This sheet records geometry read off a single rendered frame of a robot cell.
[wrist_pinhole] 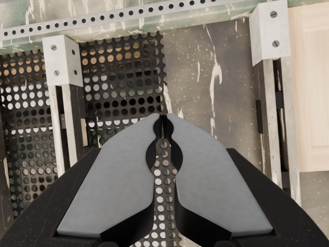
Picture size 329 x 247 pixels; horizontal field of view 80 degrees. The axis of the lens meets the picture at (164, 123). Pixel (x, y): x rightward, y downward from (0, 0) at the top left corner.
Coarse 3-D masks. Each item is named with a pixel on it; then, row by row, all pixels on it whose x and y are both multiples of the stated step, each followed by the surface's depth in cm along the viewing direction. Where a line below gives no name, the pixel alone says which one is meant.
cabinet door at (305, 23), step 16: (288, 16) 49; (304, 16) 48; (320, 16) 48; (304, 32) 48; (320, 32) 48; (304, 48) 48; (320, 48) 48; (304, 64) 49; (320, 64) 48; (304, 80) 49; (320, 80) 49; (304, 96) 49; (320, 96) 49; (304, 112) 49; (320, 112) 49; (304, 128) 49; (320, 128) 49; (304, 144) 49; (320, 144) 49; (304, 160) 50; (320, 160) 49
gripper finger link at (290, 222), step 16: (240, 160) 8; (256, 176) 8; (256, 192) 7; (272, 192) 7; (272, 208) 6; (288, 208) 6; (272, 224) 6; (288, 224) 6; (304, 224) 6; (240, 240) 5; (256, 240) 5; (272, 240) 5; (288, 240) 5; (304, 240) 6; (320, 240) 6
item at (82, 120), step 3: (81, 120) 56; (84, 120) 57; (81, 123) 56; (84, 123) 57; (81, 126) 56; (84, 126) 57; (84, 129) 57; (84, 132) 57; (84, 135) 57; (84, 138) 56; (84, 141) 56; (87, 141) 58; (84, 144) 56; (87, 144) 58
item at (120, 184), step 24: (144, 120) 11; (120, 144) 9; (144, 144) 9; (96, 168) 8; (120, 168) 8; (144, 168) 8; (96, 192) 7; (120, 192) 7; (144, 192) 7; (72, 216) 6; (96, 216) 6; (120, 216) 6; (144, 216) 6; (120, 240) 6
